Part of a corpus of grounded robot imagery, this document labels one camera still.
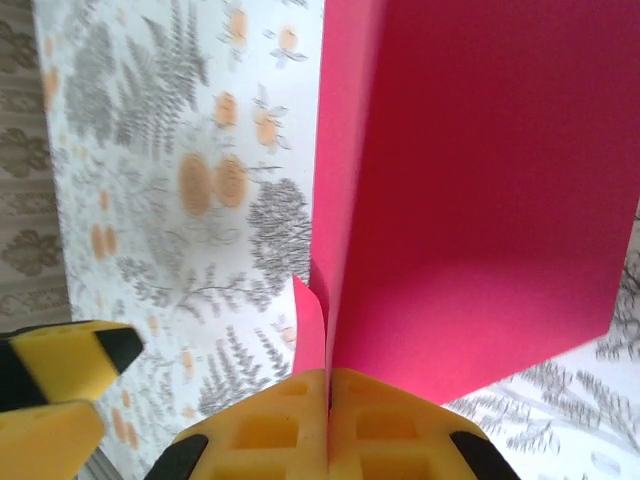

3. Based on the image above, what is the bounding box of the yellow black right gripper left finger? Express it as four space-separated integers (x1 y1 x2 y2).
148 368 331 480

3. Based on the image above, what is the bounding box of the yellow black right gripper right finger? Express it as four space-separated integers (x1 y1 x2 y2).
330 368 511 480

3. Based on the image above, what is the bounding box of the pink square paper sheet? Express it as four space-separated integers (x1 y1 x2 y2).
292 0 640 416

